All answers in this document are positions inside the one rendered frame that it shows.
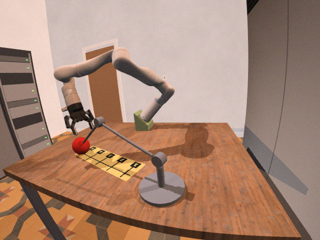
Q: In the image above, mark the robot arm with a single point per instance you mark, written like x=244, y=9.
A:
x=121, y=61

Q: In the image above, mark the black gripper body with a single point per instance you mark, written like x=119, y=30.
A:
x=74, y=109

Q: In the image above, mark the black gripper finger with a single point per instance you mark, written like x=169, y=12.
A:
x=68, y=126
x=88, y=118

